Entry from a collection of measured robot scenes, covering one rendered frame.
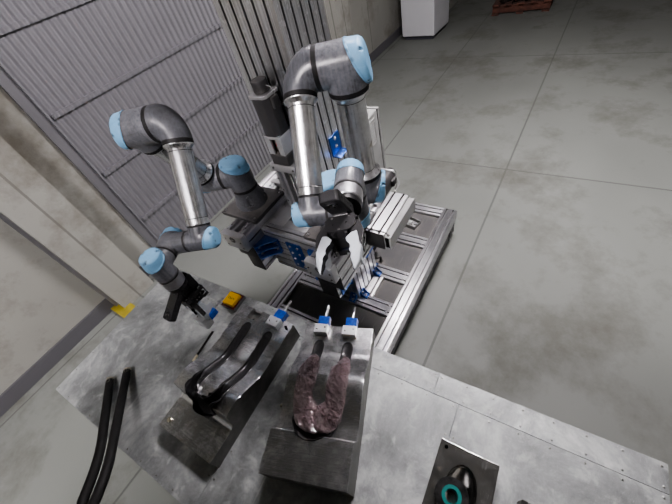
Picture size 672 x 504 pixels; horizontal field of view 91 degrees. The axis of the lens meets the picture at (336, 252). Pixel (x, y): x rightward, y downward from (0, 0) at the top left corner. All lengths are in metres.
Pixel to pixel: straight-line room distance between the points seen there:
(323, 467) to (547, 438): 0.63
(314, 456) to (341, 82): 1.03
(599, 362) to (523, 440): 1.18
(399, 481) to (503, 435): 0.33
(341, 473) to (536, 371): 1.39
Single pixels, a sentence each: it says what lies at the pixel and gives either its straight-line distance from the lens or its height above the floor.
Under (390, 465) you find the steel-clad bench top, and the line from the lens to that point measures 1.16.
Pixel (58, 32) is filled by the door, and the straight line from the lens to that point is 2.99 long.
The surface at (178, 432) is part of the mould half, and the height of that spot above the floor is 0.86.
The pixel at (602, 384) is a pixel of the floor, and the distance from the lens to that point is 2.25.
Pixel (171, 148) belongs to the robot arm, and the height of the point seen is 1.51.
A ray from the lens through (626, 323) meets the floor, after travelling 2.48.
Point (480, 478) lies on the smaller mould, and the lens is 1.09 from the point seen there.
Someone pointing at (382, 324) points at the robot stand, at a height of 0.21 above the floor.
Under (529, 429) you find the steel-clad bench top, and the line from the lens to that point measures 1.21.
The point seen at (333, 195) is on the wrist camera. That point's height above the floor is 1.54.
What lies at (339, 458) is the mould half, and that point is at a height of 0.91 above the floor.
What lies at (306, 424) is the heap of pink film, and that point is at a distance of 1.13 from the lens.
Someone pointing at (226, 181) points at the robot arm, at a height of 1.21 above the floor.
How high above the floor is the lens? 1.94
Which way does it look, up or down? 47 degrees down
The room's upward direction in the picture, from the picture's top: 18 degrees counter-clockwise
